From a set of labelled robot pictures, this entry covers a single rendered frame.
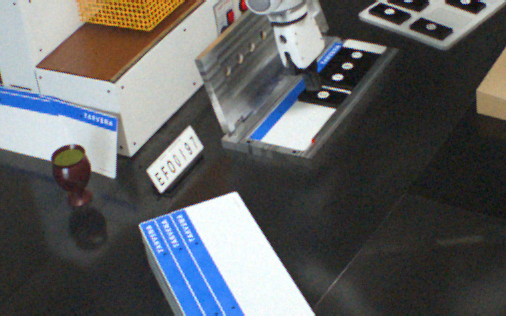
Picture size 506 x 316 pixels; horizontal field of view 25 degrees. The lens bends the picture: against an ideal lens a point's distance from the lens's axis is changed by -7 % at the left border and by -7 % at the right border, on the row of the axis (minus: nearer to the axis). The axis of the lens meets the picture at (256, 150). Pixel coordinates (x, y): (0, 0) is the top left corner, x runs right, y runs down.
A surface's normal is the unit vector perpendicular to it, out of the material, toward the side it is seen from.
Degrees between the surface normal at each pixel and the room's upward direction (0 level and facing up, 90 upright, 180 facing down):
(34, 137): 63
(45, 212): 0
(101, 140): 69
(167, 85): 90
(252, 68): 76
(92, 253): 0
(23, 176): 0
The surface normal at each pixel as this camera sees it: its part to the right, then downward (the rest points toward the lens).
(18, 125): -0.48, 0.14
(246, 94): 0.80, 0.00
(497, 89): -0.07, -0.78
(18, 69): -0.50, 0.56
